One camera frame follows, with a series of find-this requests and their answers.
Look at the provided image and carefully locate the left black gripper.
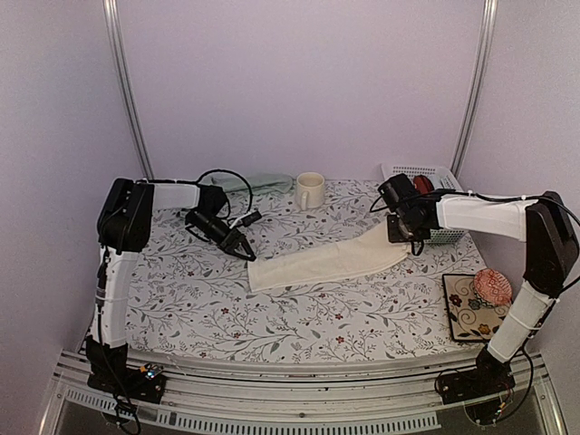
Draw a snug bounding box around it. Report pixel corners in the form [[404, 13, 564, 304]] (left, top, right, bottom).
[[190, 210, 257, 261]]

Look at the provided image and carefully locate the cream white towel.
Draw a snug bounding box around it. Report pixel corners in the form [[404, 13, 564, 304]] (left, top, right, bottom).
[[247, 222, 411, 292]]

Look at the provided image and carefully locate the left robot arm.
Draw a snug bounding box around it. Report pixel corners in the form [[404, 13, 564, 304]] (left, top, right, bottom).
[[86, 178, 262, 393]]

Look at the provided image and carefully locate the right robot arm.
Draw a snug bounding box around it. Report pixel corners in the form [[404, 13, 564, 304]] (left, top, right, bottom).
[[378, 174, 579, 395]]

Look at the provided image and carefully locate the red rolled towel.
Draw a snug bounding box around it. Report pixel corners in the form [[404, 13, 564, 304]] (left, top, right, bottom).
[[412, 175, 435, 195]]

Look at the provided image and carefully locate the white plastic basket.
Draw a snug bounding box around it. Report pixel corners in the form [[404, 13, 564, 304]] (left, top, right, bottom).
[[379, 163, 468, 246]]

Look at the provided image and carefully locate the floral table mat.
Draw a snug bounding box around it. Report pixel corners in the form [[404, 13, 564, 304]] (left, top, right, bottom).
[[88, 179, 495, 365]]

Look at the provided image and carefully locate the mint green towel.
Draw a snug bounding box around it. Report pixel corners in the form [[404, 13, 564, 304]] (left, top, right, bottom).
[[209, 173, 294, 195]]

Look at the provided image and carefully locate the cream ceramic mug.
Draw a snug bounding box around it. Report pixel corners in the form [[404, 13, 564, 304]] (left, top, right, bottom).
[[295, 172, 325, 210]]

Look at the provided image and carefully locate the red patterned bowl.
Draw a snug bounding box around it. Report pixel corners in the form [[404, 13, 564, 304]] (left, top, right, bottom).
[[473, 268, 513, 306]]

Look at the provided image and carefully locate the floral square plate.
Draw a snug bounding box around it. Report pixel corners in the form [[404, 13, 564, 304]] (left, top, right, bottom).
[[442, 274, 511, 343]]

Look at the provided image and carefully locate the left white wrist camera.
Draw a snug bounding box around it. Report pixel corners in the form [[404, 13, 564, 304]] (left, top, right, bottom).
[[229, 210, 263, 228]]

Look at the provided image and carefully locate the right aluminium frame post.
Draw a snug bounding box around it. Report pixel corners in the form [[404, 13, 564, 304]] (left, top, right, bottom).
[[450, 0, 498, 178]]

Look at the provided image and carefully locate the aluminium frame post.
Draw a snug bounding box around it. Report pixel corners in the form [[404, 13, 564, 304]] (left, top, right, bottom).
[[450, 0, 498, 178], [102, 0, 154, 179]]

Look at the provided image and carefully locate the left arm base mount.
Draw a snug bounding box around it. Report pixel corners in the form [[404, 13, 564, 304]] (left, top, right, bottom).
[[87, 363, 167, 404]]

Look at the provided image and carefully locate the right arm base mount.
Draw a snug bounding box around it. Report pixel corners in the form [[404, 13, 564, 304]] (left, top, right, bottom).
[[434, 363, 516, 404]]

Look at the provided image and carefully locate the aluminium front rail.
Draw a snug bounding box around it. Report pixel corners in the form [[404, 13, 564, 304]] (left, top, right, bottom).
[[39, 351, 568, 434]]

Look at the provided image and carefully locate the left aluminium frame post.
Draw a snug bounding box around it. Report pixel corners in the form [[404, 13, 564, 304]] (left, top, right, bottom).
[[102, 0, 154, 179]]

